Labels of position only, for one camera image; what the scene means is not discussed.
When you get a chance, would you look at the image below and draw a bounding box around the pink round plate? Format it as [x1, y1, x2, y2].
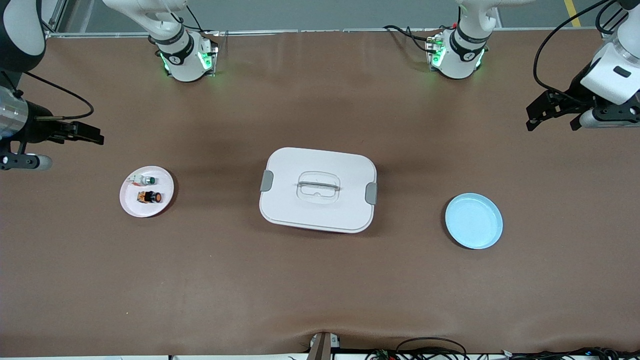
[119, 165, 175, 219]

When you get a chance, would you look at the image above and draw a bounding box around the light blue round plate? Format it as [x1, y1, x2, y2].
[444, 192, 504, 250]

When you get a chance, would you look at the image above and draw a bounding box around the white lidded storage box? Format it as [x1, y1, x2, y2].
[259, 146, 378, 234]

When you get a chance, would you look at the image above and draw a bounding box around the brown table mat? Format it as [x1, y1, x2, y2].
[0, 29, 640, 357]

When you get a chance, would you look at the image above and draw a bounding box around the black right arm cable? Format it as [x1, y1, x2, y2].
[22, 70, 95, 121]

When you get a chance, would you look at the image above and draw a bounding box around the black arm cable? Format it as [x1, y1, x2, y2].
[22, 70, 95, 121]
[532, 0, 640, 105]

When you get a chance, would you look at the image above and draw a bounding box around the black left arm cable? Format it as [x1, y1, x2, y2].
[532, 0, 640, 105]

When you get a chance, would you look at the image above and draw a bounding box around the aluminium frame corner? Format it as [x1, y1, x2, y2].
[44, 0, 68, 40]
[597, 0, 626, 40]

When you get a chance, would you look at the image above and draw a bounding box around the clear lid handle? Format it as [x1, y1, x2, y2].
[296, 171, 342, 205]

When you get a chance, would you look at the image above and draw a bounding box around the black cable bundle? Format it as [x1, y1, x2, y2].
[365, 347, 640, 360]

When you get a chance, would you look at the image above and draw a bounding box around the black looped cable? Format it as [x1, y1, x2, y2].
[395, 337, 469, 360]

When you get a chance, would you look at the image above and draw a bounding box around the metal post with clamp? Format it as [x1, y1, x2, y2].
[306, 331, 342, 360]

